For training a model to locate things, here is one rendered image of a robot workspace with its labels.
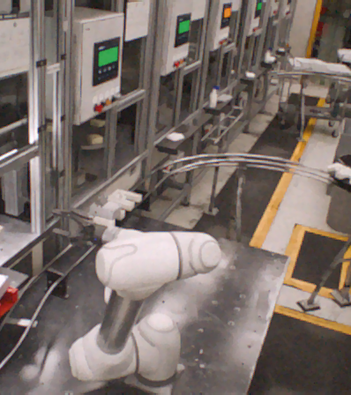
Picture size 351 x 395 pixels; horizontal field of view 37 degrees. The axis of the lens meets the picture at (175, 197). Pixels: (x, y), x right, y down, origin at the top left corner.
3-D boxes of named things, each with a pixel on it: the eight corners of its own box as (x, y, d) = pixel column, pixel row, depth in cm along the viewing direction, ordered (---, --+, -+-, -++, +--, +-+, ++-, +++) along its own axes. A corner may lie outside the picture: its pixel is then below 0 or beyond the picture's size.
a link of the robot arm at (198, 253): (200, 227, 151) (156, 231, 146) (229, 227, 134) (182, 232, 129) (205, 271, 151) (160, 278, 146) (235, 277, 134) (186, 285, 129)
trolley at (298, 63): (278, 131, 693) (292, 59, 651) (272, 118, 744) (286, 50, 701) (342, 139, 694) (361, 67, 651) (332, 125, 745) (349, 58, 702)
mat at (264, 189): (250, 272, 386) (250, 271, 385) (176, 250, 402) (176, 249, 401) (326, 98, 886) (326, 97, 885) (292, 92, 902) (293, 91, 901)
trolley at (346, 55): (364, 122, 775) (382, 58, 732) (325, 116, 784) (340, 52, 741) (358, 108, 850) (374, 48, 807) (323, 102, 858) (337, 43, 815)
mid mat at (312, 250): (351, 304, 363) (351, 303, 362) (274, 282, 377) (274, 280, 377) (357, 240, 448) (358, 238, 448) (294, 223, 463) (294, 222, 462)
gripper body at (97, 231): (110, 241, 201) (89, 234, 204) (111, 222, 197) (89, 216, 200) (100, 250, 195) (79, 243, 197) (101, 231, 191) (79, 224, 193)
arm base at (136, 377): (189, 361, 203) (190, 351, 201) (168, 402, 185) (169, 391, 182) (145, 346, 208) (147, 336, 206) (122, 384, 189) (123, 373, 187)
